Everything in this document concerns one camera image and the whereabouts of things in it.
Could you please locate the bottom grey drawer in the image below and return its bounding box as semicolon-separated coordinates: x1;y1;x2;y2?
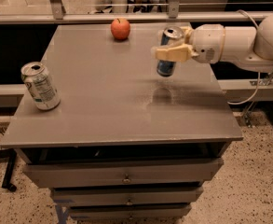
69;204;191;220

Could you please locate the metal window rail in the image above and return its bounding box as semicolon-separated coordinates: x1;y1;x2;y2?
0;0;273;24

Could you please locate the grey drawer cabinet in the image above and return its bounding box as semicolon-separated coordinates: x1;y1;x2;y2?
0;22;244;224

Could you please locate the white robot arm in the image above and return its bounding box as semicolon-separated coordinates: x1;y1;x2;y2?
152;14;273;73

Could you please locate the white green 7up can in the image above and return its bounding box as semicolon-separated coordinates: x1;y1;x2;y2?
20;62;61;111

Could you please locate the middle grey drawer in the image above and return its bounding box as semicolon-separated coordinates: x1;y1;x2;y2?
51;186;203;206

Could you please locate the grey drawer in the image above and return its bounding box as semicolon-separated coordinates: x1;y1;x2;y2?
51;186;203;206
23;158;224;188
69;204;191;220

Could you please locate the blue silver redbull can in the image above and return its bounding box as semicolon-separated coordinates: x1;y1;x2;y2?
156;26;184;77

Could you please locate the top grey drawer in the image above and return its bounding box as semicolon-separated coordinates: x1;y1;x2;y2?
23;158;224;188

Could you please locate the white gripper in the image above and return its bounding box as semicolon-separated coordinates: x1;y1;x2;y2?
151;24;225;63

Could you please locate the black stand leg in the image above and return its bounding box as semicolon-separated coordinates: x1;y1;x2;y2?
2;149;17;192

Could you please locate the red apple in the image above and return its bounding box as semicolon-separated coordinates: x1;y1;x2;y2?
111;18;130;40

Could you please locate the white cable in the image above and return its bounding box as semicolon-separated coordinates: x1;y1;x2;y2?
227;9;264;106

